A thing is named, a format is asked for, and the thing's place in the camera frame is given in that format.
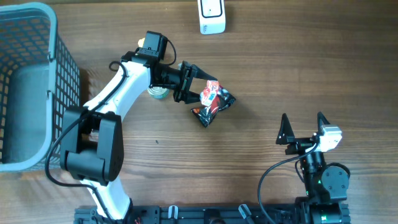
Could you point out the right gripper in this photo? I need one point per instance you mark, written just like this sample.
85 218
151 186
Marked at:
286 135

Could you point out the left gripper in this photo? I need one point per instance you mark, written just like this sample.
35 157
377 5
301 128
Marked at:
197 73

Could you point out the red white snack packet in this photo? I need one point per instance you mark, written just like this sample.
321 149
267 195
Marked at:
209 93

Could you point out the black red snack packet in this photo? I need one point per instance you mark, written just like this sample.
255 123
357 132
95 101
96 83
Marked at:
206 114

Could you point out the round tin can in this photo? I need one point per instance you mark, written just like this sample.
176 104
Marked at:
158 92

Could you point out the yellow mentos gum bottle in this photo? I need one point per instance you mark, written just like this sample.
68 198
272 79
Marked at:
141 42

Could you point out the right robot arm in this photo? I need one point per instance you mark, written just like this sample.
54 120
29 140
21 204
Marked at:
326 184

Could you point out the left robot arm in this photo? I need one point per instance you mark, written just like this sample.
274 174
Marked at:
91 144

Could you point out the white barcode scanner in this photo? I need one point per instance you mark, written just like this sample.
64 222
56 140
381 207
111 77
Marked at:
211 16

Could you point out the grey plastic mesh basket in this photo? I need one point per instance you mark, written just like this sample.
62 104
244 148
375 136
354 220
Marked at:
39 81

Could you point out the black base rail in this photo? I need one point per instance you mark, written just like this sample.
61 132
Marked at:
242 214

